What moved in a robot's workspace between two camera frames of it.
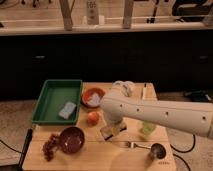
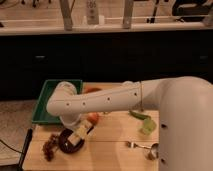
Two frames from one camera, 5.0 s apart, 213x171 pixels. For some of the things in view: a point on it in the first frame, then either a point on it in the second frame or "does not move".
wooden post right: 128,14 does not move
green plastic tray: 51,99 does not move
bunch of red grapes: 49,147 does not move
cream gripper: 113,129 → 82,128
